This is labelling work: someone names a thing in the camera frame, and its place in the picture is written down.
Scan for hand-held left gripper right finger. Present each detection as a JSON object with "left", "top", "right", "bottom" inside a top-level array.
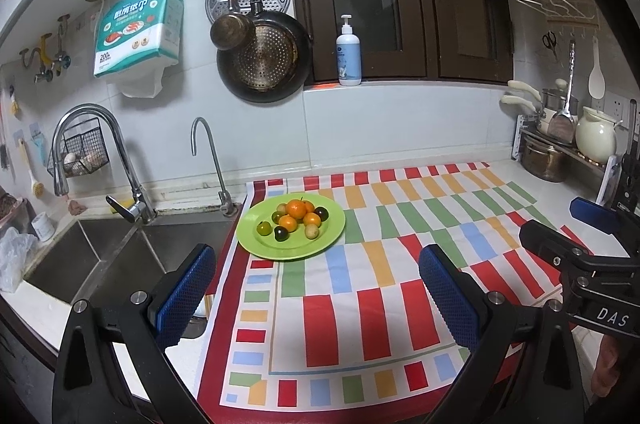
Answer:
[{"left": 418, "top": 244, "right": 593, "bottom": 424}]

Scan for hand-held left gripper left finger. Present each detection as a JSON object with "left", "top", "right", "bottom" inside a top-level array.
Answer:
[{"left": 51, "top": 243, "right": 217, "bottom": 424}]

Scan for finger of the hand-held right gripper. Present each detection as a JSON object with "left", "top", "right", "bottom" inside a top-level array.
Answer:
[
  {"left": 570, "top": 197, "right": 640, "bottom": 255},
  {"left": 519, "top": 219, "right": 640, "bottom": 301}
]

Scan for green plate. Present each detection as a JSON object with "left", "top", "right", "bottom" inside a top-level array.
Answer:
[{"left": 236, "top": 193, "right": 347, "bottom": 261}]

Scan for person's right hand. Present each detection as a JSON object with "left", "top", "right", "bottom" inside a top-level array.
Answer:
[{"left": 591, "top": 333, "right": 628, "bottom": 407}]

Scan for lidded steel pot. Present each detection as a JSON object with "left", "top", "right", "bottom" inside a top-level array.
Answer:
[{"left": 520, "top": 143, "right": 572, "bottom": 184}]

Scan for cream ceramic jar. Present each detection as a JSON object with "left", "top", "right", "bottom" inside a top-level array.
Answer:
[{"left": 575, "top": 106, "right": 624, "bottom": 165}]

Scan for steel sink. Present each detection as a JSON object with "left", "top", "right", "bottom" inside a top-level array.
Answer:
[{"left": 22, "top": 214, "right": 246, "bottom": 340}]

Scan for steel spatula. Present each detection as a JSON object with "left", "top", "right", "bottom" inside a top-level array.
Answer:
[{"left": 547, "top": 39, "right": 581, "bottom": 146}]

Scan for slim steel faucet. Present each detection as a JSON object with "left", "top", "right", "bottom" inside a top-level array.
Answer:
[{"left": 191, "top": 117, "right": 238, "bottom": 217}]

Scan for striped colourful mat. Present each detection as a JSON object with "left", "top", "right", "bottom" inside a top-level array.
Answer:
[{"left": 196, "top": 161, "right": 596, "bottom": 415}]

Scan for tall steel faucet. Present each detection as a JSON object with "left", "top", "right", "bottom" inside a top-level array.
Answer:
[{"left": 51, "top": 103, "right": 158, "bottom": 225}]

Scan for metal countertop rack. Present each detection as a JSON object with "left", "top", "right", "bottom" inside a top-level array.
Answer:
[{"left": 514, "top": 114, "right": 622, "bottom": 206}]

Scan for white rice paddle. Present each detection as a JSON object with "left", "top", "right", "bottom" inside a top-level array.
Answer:
[{"left": 587, "top": 35, "right": 607, "bottom": 100}]

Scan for white cup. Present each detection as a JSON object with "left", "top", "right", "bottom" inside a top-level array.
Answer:
[{"left": 31, "top": 213, "right": 56, "bottom": 241}]

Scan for crumpled plastic bag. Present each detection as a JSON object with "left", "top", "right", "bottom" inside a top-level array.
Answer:
[{"left": 0, "top": 227, "right": 39, "bottom": 294}]

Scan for black scissors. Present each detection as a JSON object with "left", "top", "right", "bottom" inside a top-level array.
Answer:
[{"left": 542, "top": 31, "right": 559, "bottom": 63}]

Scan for yellow dish brush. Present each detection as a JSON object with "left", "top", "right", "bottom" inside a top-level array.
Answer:
[{"left": 17, "top": 137, "right": 46, "bottom": 197}]

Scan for black frying pan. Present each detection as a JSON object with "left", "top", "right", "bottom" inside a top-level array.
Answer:
[{"left": 216, "top": 18, "right": 313, "bottom": 105}]

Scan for white pump bottle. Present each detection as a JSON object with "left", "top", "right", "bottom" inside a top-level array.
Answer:
[{"left": 336, "top": 14, "right": 362, "bottom": 87}]

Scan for paper towel pack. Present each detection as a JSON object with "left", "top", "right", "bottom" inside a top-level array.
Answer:
[{"left": 94, "top": 0, "right": 185, "bottom": 79}]

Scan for metal water valve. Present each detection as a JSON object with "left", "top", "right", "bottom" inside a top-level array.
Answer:
[{"left": 34, "top": 15, "right": 72, "bottom": 84}]

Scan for small brass saucepan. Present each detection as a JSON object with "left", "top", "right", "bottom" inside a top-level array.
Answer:
[{"left": 210, "top": 0, "right": 253, "bottom": 51}]

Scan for white wall socket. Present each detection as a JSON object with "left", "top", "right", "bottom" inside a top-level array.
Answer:
[{"left": 602, "top": 96, "right": 631, "bottom": 121}]

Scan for black wire basket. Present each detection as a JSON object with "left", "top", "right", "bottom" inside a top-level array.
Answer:
[{"left": 47, "top": 117, "right": 112, "bottom": 178}]

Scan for wooden hook rail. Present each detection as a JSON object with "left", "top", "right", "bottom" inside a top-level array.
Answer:
[{"left": 545, "top": 17, "right": 601, "bottom": 34}]

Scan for white wire rack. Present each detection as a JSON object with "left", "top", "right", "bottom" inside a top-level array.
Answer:
[{"left": 515, "top": 0, "right": 601, "bottom": 24}]

